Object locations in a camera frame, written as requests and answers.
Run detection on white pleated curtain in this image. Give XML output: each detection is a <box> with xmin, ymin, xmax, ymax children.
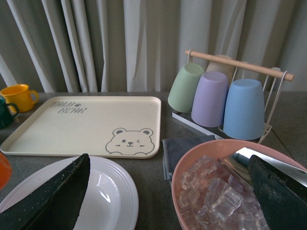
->
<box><xmin>0</xmin><ymin>0</ymin><xmax>307</xmax><ymax>92</ymax></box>

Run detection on orange mandarin fruit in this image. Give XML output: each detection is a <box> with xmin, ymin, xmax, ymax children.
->
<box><xmin>0</xmin><ymin>152</ymin><xmax>12</xmax><ymax>190</ymax></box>

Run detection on pink bowl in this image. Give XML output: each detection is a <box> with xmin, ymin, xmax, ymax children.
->
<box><xmin>171</xmin><ymin>139</ymin><xmax>306</xmax><ymax>230</ymax></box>

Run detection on yellow mug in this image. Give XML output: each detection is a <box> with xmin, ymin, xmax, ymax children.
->
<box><xmin>0</xmin><ymin>84</ymin><xmax>39</xmax><ymax>113</ymax></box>

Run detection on lilac cup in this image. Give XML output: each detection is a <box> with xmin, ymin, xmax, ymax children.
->
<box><xmin>191</xmin><ymin>71</ymin><xmax>228</xmax><ymax>127</ymax></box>

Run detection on light green cup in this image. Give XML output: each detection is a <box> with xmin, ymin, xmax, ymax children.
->
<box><xmin>168</xmin><ymin>62</ymin><xmax>204</xmax><ymax>113</ymax></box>

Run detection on beige cup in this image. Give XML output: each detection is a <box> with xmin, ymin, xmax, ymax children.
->
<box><xmin>206</xmin><ymin>61</ymin><xmax>235</xmax><ymax>86</ymax></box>

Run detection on cream bear serving tray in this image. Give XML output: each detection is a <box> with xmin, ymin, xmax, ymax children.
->
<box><xmin>0</xmin><ymin>96</ymin><xmax>161</xmax><ymax>159</ymax></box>

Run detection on metal scoop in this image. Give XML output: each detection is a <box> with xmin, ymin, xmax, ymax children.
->
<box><xmin>218</xmin><ymin>147</ymin><xmax>307</xmax><ymax>191</ymax></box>

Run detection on dark green mug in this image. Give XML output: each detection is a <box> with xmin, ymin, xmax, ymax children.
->
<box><xmin>0</xmin><ymin>97</ymin><xmax>19</xmax><ymax>129</ymax></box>

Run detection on white ridged deep plate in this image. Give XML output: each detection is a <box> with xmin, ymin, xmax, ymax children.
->
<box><xmin>0</xmin><ymin>156</ymin><xmax>139</xmax><ymax>230</ymax></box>

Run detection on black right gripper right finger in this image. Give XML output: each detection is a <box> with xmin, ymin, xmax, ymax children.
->
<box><xmin>248</xmin><ymin>155</ymin><xmax>307</xmax><ymax>230</ymax></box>

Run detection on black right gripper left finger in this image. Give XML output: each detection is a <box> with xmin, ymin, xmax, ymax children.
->
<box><xmin>0</xmin><ymin>153</ymin><xmax>91</xmax><ymax>230</ymax></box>

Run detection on grey folded cloth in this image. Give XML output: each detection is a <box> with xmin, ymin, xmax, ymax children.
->
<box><xmin>162</xmin><ymin>135</ymin><xmax>215</xmax><ymax>183</ymax></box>

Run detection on clear plastic ice cubes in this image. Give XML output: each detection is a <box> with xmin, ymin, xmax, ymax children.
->
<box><xmin>177</xmin><ymin>156</ymin><xmax>269</xmax><ymax>230</ymax></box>

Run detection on blue cup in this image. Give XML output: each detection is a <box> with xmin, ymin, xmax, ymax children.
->
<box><xmin>224</xmin><ymin>79</ymin><xmax>265</xmax><ymax>140</ymax></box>

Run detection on white wire cup rack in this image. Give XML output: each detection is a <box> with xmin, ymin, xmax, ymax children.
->
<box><xmin>172</xmin><ymin>50</ymin><xmax>295</xmax><ymax>144</ymax></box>

